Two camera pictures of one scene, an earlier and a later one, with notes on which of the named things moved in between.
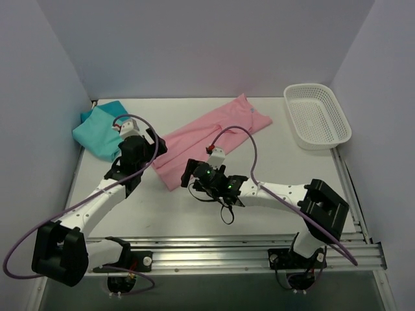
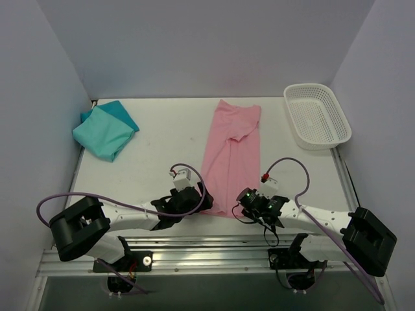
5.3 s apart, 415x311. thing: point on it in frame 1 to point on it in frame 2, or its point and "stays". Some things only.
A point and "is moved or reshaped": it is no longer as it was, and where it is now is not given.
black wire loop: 214,200 to 255,222
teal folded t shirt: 96,131 stays
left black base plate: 138,261 stays
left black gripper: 155,142 to 203,199
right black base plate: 290,259 stays
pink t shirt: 220,132 is moved or reshaped
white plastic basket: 318,120 stays
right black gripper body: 188,172 to 244,198
